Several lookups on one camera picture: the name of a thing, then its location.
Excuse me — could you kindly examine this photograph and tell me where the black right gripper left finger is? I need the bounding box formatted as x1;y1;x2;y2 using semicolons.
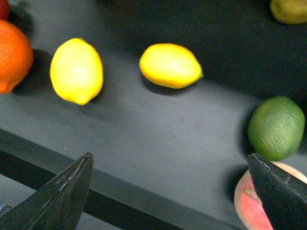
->
0;153;94;230

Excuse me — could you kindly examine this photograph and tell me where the green avocado front right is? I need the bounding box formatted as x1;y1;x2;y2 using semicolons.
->
248;96;305;161

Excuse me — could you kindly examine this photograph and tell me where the pink peach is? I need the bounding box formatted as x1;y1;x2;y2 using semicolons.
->
234;162;307;230

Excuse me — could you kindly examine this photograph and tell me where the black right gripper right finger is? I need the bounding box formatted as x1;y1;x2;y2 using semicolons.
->
248;153;307;230

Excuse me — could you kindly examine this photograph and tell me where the orange behind left finger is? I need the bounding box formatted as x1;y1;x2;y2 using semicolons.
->
0;20;34;93

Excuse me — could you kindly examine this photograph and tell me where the black shelf tray near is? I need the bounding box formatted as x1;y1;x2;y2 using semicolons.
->
0;0;307;230

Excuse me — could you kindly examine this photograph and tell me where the yellow lemon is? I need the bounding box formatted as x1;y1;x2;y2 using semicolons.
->
139;43;203;89
50;38;104;105

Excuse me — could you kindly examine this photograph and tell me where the red apple left front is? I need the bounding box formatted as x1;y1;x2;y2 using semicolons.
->
0;0;10;20

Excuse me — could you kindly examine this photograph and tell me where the brown kiwi lower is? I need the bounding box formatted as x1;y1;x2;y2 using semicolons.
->
270;0;307;24

